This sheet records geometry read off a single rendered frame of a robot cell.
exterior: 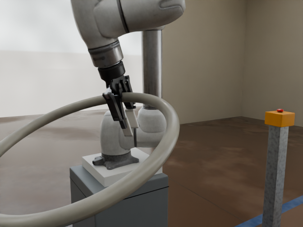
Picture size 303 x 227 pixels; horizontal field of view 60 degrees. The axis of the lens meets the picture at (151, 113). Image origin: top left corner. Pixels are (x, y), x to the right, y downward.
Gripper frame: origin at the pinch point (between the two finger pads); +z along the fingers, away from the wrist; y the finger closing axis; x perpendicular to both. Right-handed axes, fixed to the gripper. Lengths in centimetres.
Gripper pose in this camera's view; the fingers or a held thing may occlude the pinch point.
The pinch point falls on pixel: (129, 123)
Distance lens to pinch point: 84.5
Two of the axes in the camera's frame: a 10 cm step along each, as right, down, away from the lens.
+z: 2.4, 8.6, 4.5
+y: -3.5, 5.1, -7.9
